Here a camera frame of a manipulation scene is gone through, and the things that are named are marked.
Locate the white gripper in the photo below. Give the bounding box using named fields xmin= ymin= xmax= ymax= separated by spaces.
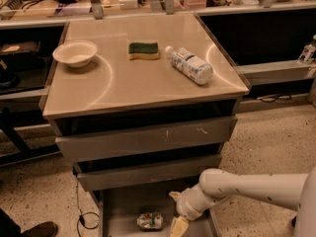
xmin=169 ymin=185 xmax=224 ymax=237

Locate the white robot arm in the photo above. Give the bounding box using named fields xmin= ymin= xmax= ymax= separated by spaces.
xmin=169 ymin=168 xmax=316 ymax=237

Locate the middle drawer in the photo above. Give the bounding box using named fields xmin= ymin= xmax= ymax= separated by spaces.
xmin=77 ymin=154 xmax=221 ymax=192

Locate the drawer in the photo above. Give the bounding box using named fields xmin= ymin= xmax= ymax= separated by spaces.
xmin=77 ymin=154 xmax=221 ymax=192
xmin=97 ymin=177 xmax=221 ymax=237
xmin=56 ymin=117 xmax=237 ymax=162

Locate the bottom drawer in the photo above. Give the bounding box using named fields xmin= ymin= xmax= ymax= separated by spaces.
xmin=97 ymin=177 xmax=221 ymax=237

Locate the steel drawer cabinet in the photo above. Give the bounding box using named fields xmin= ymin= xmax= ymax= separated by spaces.
xmin=39 ymin=13 xmax=252 ymax=237

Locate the top drawer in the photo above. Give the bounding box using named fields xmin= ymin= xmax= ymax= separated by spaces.
xmin=56 ymin=117 xmax=237 ymax=162

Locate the brown shoe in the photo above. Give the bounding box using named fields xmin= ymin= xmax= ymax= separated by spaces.
xmin=22 ymin=221 xmax=57 ymax=237

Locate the plastic water bottle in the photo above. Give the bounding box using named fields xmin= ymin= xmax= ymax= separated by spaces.
xmin=165 ymin=45 xmax=213 ymax=86

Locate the green yellow sponge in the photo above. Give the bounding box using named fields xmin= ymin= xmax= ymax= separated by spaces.
xmin=128 ymin=42 xmax=159 ymax=60

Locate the white bowl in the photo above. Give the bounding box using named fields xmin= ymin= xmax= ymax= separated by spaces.
xmin=52 ymin=40 xmax=98 ymax=68

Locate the small bottle on shelf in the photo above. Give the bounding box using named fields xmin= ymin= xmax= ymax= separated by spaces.
xmin=298 ymin=35 xmax=316 ymax=64

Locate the black floor cable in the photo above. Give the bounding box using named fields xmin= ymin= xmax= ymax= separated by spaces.
xmin=75 ymin=178 xmax=101 ymax=237

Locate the black cable under shelf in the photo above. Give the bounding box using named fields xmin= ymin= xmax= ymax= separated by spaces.
xmin=256 ymin=94 xmax=293 ymax=104

